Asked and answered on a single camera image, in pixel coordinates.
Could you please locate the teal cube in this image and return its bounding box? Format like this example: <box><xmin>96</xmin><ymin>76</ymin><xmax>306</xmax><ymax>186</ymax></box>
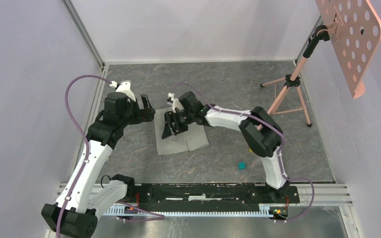
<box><xmin>238</xmin><ymin>162</ymin><xmax>246</xmax><ymax>170</ymax></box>

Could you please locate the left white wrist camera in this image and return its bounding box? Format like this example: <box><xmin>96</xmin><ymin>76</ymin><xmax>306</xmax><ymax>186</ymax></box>
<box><xmin>110</xmin><ymin>80</ymin><xmax>136</xmax><ymax>102</ymax></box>

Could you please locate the grey cloth napkin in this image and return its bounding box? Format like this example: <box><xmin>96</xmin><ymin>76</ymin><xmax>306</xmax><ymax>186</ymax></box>
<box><xmin>154</xmin><ymin>108</ymin><xmax>209</xmax><ymax>155</ymax></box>

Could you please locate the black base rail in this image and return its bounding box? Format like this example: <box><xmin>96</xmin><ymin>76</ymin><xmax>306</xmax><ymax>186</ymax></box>
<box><xmin>123</xmin><ymin>183</ymin><xmax>300</xmax><ymax>212</ymax></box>

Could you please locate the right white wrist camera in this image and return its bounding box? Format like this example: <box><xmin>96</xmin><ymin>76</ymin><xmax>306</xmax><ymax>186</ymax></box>
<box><xmin>167</xmin><ymin>93</ymin><xmax>184</xmax><ymax>113</ymax></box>

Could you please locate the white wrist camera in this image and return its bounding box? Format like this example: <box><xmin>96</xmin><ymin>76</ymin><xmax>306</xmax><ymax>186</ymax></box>
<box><xmin>167</xmin><ymin>93</ymin><xmax>184</xmax><ymax>113</ymax></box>
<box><xmin>110</xmin><ymin>80</ymin><xmax>136</xmax><ymax>102</ymax></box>

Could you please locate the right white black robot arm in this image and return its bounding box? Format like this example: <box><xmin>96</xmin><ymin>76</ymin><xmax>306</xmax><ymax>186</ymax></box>
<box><xmin>161</xmin><ymin>91</ymin><xmax>290</xmax><ymax>202</ymax></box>

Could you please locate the pink tripod stand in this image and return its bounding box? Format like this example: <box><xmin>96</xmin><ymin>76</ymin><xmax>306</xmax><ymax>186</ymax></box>
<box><xmin>260</xmin><ymin>25</ymin><xmax>330</xmax><ymax>127</ymax></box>

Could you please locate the pink perforated tray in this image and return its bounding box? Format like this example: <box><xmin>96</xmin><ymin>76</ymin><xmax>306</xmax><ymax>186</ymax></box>
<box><xmin>316</xmin><ymin>0</ymin><xmax>381</xmax><ymax>98</ymax></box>

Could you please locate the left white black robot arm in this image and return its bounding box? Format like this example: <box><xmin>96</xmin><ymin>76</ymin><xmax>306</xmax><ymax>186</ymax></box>
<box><xmin>41</xmin><ymin>92</ymin><xmax>155</xmax><ymax>238</ymax></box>

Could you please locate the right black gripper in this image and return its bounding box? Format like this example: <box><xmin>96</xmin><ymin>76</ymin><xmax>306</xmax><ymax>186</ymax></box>
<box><xmin>162</xmin><ymin>109</ymin><xmax>194</xmax><ymax>138</ymax></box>

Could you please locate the white toothed cable strip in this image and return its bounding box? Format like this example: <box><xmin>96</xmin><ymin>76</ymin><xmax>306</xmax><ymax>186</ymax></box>
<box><xmin>103</xmin><ymin>204</ymin><xmax>273</xmax><ymax>218</ymax></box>

